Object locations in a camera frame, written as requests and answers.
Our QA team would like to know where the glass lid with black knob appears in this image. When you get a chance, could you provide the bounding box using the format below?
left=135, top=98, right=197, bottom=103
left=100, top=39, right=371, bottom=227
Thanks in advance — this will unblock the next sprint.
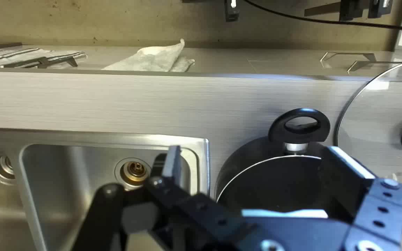
left=332, top=58, right=402, bottom=192

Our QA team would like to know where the stainless steel double sink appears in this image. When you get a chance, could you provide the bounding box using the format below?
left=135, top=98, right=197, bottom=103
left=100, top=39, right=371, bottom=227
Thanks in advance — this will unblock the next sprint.
left=0, top=126, right=212, bottom=251

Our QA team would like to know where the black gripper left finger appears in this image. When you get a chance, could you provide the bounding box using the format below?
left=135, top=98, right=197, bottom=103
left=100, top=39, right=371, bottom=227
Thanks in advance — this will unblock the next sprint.
left=70, top=143, right=262, bottom=251

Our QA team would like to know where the steel sink drain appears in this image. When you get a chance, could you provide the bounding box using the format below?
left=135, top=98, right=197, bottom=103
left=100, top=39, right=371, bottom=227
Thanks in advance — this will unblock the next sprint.
left=0, top=153, right=18, bottom=184

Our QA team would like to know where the striped white dish towel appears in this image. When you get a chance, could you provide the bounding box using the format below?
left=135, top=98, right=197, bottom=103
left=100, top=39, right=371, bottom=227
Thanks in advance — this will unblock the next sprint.
left=0, top=43, right=89, bottom=71

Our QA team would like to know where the white hanging towel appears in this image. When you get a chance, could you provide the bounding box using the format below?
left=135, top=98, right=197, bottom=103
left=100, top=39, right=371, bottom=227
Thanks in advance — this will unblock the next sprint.
left=102, top=37, right=197, bottom=73

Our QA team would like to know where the black cooking pot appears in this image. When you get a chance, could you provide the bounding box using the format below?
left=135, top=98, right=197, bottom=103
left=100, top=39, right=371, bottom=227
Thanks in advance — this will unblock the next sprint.
left=213, top=107, right=338, bottom=216

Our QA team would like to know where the black power cable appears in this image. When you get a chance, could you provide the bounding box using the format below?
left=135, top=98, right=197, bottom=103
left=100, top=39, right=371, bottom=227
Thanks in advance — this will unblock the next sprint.
left=243, top=0, right=402, bottom=33

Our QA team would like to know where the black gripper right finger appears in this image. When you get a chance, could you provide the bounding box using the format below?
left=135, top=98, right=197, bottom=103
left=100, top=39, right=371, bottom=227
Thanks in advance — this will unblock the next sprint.
left=319, top=145, right=402, bottom=251

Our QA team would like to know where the brass ringed sink drain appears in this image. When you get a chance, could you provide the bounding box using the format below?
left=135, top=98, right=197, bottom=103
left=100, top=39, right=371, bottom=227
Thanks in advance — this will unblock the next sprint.
left=116, top=157, right=159, bottom=188

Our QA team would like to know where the metal drawer handle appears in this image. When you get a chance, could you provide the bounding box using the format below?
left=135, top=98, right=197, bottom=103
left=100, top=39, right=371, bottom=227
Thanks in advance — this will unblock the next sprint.
left=319, top=50, right=352, bottom=66
left=346, top=51, right=379, bottom=73

